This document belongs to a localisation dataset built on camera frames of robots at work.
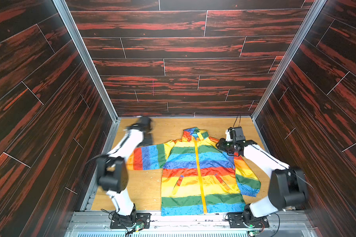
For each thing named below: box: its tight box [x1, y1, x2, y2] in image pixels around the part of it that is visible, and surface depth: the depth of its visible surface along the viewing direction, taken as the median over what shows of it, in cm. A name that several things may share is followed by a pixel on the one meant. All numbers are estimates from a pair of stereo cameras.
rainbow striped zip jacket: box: [126, 127, 262, 217], surface depth 90 cm
